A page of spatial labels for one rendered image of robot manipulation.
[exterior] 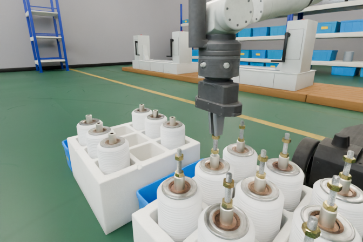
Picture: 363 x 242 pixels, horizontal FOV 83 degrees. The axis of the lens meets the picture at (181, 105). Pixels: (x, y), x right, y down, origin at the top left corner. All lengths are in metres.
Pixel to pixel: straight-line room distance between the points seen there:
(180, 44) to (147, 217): 3.34
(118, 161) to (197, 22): 0.45
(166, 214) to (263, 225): 0.19
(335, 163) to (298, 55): 1.81
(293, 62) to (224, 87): 2.16
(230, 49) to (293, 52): 2.15
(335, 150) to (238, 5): 0.61
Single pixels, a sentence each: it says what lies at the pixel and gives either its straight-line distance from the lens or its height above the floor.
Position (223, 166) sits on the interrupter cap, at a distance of 0.54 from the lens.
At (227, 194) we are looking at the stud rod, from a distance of 0.37.
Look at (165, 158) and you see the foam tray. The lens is 0.72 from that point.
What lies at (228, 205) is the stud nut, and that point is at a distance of 0.38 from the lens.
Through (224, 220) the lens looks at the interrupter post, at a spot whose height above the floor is 0.26.
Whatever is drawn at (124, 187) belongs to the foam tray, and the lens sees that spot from 0.68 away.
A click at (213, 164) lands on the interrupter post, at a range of 0.52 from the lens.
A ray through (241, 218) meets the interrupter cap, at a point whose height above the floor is 0.25.
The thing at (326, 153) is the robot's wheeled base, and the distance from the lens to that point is 0.86.
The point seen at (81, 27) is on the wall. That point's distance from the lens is 6.68.
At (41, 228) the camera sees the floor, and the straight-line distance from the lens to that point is 0.86.
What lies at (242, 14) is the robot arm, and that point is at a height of 0.59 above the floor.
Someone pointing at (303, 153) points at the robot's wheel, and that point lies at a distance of 0.87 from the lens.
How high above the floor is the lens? 0.54
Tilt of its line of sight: 16 degrees down
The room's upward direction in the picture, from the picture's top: straight up
